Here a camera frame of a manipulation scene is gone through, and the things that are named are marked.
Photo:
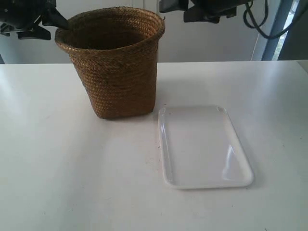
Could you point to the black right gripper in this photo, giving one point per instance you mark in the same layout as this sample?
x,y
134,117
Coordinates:
x,y
209,11

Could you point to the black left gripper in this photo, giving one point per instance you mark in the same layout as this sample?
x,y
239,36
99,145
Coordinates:
x,y
24,16

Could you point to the white rectangular plastic tray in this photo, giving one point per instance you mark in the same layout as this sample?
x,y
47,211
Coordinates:
x,y
200,149

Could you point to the brown woven wicker basket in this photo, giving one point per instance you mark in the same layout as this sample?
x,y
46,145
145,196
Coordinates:
x,y
114,52

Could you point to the window frame with glass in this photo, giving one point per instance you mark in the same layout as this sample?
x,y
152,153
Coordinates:
x,y
293,45

